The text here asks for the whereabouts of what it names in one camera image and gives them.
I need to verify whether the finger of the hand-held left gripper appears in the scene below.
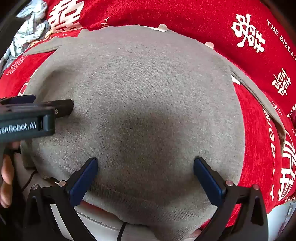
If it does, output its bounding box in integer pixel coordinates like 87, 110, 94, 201
41, 99, 74, 118
0, 95, 36, 106

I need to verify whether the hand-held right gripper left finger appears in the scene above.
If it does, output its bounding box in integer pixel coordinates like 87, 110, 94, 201
23, 158, 99, 241

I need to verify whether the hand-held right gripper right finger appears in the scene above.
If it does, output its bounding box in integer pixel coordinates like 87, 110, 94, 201
194, 157, 270, 241

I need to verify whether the grey knit sweater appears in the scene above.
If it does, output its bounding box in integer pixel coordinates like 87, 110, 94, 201
20, 24, 286, 240

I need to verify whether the person's left hand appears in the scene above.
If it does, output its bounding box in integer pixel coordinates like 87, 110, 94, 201
0, 141, 21, 208

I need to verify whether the pale patterned cloth pile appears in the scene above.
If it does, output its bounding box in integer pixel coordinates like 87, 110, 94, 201
0, 0, 50, 72

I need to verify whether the red printed blanket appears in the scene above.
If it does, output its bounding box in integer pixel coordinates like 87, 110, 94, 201
0, 0, 296, 229

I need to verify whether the black cable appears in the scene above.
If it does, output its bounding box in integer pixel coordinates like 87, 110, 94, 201
20, 170, 38, 191

